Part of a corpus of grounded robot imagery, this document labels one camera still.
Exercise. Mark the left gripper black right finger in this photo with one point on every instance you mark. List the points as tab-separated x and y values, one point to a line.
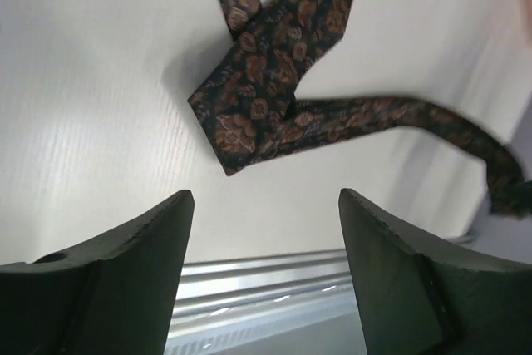
420	294

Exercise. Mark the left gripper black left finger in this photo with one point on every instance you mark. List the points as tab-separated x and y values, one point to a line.
112	294

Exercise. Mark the dark brown floral tie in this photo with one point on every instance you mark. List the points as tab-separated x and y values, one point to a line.
249	113

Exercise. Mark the white slotted cable duct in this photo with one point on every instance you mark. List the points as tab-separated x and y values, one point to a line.
340	335

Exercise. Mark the aluminium mounting rail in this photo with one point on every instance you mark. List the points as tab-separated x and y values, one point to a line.
211	291

